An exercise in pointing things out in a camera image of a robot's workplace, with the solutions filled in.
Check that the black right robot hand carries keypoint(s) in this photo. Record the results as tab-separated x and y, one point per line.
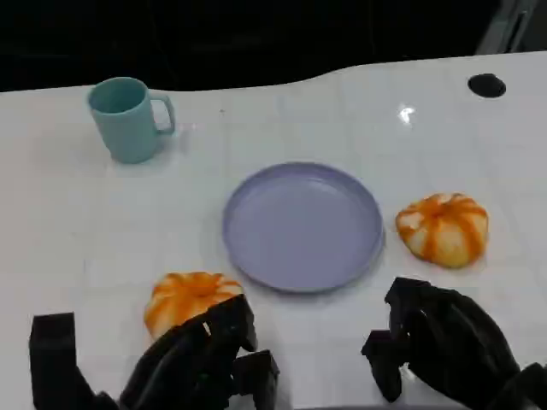
457	341

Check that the pale green mug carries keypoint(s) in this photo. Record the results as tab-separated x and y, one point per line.
126	128

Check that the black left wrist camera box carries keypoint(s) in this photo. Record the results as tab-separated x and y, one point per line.
53	354

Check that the lilac plate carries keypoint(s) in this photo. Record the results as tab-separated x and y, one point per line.
301	228

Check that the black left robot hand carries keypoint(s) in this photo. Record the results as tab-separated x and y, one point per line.
192	367

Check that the orange and white bread roll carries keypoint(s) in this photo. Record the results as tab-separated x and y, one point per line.
444	232
179	299

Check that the grey white frame post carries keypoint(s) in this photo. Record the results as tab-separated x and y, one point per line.
508	30

